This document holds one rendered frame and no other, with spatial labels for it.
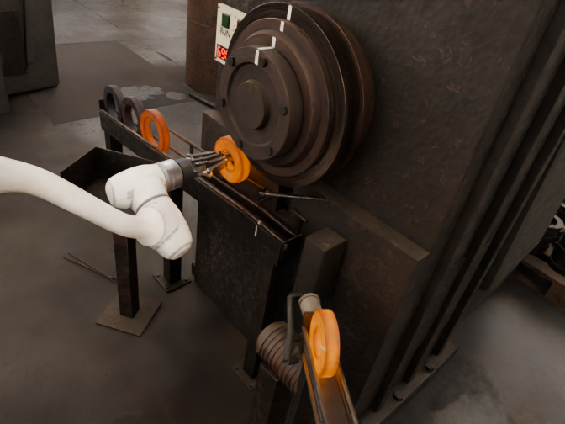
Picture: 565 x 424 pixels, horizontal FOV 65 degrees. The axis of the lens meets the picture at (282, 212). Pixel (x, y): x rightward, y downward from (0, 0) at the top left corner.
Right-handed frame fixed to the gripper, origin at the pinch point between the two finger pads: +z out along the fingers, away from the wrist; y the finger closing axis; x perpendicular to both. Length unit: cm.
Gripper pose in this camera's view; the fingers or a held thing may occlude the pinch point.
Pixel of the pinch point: (231, 155)
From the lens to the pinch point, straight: 147.7
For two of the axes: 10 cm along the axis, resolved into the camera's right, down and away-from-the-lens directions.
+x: 1.1, -7.9, -6.0
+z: 7.4, -3.4, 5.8
